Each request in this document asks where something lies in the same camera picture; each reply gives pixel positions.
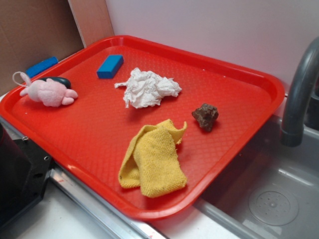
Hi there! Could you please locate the blue rectangular block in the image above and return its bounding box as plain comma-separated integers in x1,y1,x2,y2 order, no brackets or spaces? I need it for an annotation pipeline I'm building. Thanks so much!
97,55,124,79

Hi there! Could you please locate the black oval object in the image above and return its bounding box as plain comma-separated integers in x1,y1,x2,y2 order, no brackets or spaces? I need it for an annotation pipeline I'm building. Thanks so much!
38,77,71,89

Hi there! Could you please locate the pink plush toy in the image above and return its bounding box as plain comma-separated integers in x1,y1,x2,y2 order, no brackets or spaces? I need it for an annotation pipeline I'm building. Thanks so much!
12,72,78,107

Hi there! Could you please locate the red plastic tray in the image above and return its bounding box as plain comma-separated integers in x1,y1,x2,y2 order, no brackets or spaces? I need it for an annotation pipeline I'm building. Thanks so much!
0,36,285,221

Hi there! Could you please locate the blue cylindrical handle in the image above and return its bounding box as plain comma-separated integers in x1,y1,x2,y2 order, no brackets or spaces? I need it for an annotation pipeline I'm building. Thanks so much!
26,56,58,78

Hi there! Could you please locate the grey toy sink basin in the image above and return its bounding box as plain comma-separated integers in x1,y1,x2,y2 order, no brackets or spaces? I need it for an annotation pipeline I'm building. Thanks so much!
195,116,319,239

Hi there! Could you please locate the grey faucet spout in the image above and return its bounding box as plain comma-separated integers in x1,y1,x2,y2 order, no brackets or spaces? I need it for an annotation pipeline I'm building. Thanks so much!
280,38,319,147

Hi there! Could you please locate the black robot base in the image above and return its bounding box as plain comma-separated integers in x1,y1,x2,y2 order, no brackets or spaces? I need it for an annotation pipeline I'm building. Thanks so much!
0,125,52,230

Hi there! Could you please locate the yellow knitted cloth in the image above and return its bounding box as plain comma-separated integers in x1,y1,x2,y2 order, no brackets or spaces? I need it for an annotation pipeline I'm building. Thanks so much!
118,119,187,198

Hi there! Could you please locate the crumpled white paper towel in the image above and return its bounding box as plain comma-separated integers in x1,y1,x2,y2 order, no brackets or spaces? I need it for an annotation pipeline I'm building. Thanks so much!
114,68,182,109

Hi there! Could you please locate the brown rock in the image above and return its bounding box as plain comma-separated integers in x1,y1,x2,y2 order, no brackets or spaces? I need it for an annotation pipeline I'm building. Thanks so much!
191,103,219,132

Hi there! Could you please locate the brown cardboard panel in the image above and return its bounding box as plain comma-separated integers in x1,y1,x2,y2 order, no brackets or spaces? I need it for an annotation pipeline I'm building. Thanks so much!
0,0,115,97

